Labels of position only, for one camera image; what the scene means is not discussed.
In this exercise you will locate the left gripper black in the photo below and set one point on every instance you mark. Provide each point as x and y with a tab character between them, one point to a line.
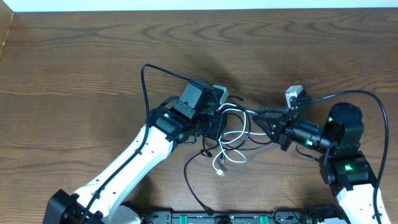
216	127

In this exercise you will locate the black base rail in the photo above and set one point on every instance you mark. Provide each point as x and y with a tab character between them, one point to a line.
275	217

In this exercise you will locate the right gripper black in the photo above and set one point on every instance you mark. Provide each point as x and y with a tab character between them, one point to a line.
285	130

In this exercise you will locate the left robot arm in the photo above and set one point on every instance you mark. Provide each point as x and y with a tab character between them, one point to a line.
99	200

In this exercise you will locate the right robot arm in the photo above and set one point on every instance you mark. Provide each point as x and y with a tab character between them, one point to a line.
343	167

